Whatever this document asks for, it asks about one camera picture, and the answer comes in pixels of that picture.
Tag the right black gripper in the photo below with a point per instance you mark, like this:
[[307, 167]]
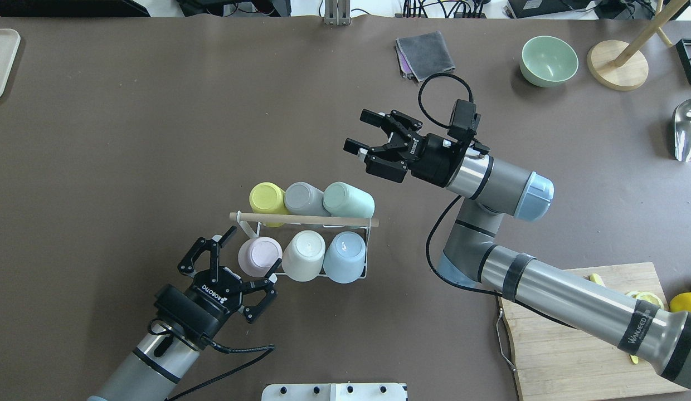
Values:
[[433, 159]]

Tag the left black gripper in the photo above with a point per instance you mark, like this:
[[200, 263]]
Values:
[[196, 308]]

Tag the pink plastic cup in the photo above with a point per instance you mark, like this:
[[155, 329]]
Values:
[[257, 255]]

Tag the green plastic cup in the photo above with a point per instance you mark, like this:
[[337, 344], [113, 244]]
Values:
[[344, 200]]

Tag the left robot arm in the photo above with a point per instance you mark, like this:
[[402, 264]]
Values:
[[161, 359]]

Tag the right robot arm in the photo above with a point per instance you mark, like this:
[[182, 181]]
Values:
[[472, 260]]

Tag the cream white plastic cup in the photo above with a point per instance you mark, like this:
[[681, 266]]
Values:
[[303, 257]]

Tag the yellow plastic cup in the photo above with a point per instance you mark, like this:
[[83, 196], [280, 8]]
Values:
[[268, 198]]

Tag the grey plastic cup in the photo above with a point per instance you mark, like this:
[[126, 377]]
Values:
[[304, 199]]

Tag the light blue plastic cup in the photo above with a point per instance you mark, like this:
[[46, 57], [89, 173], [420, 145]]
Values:
[[344, 260]]

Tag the grey folded cloth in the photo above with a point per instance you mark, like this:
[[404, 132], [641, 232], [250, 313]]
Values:
[[422, 56]]

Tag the green bowl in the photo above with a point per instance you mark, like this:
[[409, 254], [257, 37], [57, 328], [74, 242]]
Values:
[[548, 61]]

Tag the wooden mug tree stand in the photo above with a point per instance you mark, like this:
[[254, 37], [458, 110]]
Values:
[[621, 66]]

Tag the yellow plastic knife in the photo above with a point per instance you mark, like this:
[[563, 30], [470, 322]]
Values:
[[597, 279]]

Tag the wooden cutting board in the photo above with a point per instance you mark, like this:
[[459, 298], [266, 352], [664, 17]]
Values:
[[554, 362]]

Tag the metal scoop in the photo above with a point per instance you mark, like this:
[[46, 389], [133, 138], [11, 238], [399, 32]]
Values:
[[682, 131]]

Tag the lemon slice upper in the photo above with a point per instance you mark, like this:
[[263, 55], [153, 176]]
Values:
[[648, 297]]

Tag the beige plastic tray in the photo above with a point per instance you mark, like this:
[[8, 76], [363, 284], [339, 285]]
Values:
[[9, 44]]

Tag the whole yellow lemon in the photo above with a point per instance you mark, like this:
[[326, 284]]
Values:
[[681, 302]]

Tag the white wire cup holder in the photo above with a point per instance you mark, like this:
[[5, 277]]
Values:
[[283, 228]]

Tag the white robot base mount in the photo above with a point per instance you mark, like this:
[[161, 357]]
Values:
[[336, 391]]

